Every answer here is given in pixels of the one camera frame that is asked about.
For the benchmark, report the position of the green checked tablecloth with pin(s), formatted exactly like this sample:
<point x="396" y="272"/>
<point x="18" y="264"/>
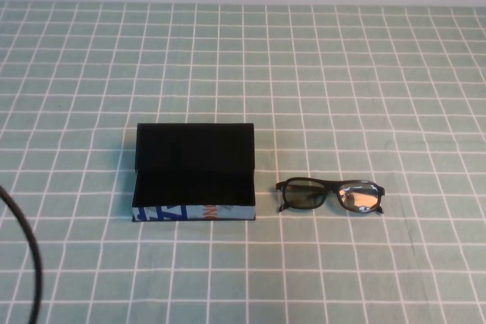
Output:
<point x="243" y="54"/>

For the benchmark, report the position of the black framed glasses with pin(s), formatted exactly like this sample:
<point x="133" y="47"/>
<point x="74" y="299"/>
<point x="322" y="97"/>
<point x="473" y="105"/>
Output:
<point x="334" y="186"/>

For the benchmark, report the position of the black glasses case blue print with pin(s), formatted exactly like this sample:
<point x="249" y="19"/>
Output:
<point x="190" y="149"/>

